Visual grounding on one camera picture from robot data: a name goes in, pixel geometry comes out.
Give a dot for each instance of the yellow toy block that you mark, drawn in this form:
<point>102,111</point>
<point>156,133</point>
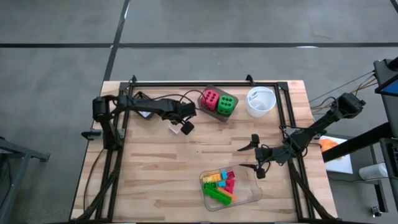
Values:
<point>207,180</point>
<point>216,178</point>

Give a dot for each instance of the small caster wheel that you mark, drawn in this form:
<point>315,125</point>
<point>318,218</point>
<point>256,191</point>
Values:
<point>376,211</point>

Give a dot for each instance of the white playing card box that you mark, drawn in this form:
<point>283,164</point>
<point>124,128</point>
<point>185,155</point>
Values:
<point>145,114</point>

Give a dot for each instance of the grey metal cart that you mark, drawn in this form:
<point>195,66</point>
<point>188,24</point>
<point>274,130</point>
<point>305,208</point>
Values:
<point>18,152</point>

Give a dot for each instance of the small cream box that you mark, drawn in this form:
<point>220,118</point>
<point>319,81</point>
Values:
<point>174,129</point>

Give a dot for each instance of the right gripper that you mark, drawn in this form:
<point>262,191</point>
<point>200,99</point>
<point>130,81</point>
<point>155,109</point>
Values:
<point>270,154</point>

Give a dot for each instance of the orange object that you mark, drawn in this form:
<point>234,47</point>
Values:
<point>328,144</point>

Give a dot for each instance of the black diagonal beam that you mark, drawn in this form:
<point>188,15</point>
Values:
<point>357,143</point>

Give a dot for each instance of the grey translucent bin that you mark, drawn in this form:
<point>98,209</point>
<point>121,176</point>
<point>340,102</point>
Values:
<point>217,89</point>

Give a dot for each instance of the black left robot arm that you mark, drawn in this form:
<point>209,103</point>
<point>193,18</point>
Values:
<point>146,105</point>

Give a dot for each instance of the white sheet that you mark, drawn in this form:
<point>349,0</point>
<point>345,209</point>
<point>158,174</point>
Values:
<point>342,165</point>

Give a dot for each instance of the pink foam dice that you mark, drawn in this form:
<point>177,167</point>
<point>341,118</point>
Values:
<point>210,99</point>

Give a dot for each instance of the white roll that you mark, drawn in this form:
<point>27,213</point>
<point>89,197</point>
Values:
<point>373,171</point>

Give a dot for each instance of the long orange toy block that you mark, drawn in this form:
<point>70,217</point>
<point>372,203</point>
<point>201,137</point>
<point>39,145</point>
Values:
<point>230,196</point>

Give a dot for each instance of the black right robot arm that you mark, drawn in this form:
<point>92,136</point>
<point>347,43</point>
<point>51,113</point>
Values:
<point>314,127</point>

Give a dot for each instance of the red studded toy block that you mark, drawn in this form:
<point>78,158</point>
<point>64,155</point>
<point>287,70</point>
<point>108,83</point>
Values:
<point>230,186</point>

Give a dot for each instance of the small black box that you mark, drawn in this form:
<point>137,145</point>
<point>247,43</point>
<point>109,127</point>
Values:
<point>140,95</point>

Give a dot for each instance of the blue toy block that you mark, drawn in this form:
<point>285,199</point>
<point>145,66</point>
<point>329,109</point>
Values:
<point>221,184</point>
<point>224,175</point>

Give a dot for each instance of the green foam dice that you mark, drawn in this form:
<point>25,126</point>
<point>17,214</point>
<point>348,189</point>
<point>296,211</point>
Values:
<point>226,105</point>

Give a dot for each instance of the black equipment tower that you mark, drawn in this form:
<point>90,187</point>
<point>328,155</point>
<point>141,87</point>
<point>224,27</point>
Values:
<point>388,109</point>

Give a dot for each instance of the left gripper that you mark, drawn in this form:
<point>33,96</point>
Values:
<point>178,110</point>

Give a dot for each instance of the long green toy block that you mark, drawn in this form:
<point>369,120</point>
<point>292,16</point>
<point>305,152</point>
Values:
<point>217,197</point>

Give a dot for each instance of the clear plastic bin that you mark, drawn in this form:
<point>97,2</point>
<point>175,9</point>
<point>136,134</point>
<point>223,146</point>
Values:
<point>245,193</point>

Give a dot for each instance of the small red toy cube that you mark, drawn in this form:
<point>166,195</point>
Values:
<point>231,175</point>

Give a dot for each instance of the black table-edge clamp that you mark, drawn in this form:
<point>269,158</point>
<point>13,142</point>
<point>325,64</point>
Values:
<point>90,134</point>

